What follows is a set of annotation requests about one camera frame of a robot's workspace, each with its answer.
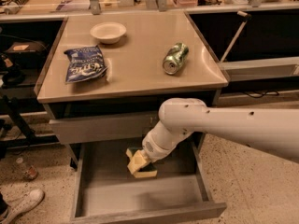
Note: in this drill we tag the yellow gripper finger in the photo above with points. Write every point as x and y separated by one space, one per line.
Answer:
138 160

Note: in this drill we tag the white sneaker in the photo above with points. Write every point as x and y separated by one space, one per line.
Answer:
27 203

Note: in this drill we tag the plastic bottle on floor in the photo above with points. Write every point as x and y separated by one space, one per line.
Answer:
28 170

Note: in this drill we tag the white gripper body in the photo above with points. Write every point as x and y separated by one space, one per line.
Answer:
151 147

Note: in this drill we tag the green crushed soda can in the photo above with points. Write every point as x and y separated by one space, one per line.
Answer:
175 58

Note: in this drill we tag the grey drawer cabinet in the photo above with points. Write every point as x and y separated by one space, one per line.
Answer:
135 80

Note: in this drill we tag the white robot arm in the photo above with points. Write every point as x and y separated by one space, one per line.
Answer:
275 131

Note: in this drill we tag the black bag on shelf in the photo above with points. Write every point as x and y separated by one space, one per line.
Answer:
29 54

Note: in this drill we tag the white paper bowl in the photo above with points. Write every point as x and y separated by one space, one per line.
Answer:
108 32

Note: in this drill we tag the grey top drawer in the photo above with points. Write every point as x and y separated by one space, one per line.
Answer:
102 128

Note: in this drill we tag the open grey middle drawer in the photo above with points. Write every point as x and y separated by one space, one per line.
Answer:
106 192

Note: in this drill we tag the green and yellow sponge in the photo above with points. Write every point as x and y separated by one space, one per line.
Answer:
147 171

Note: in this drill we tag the blue chip bag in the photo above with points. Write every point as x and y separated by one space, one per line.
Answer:
84 64

